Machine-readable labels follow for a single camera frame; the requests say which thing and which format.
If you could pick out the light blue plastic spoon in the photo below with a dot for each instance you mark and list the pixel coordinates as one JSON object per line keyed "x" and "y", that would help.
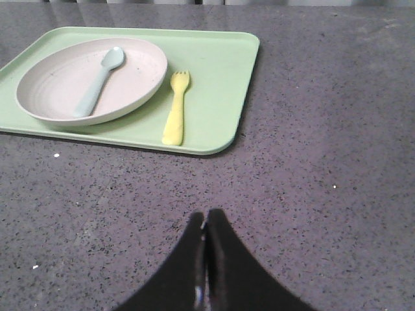
{"x": 113, "y": 59}

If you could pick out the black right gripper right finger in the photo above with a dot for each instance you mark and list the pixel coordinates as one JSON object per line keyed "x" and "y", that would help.
{"x": 236, "y": 280}

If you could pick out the light green rectangular tray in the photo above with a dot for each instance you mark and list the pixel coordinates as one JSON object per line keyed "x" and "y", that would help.
{"x": 220, "y": 65}

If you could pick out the cream round plate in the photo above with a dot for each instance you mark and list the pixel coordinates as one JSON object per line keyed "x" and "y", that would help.
{"x": 51, "y": 89}

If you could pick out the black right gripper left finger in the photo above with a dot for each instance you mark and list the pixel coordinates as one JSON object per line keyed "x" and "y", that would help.
{"x": 179, "y": 283}

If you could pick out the yellow plastic fork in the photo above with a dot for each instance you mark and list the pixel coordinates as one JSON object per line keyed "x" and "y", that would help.
{"x": 174, "y": 127}

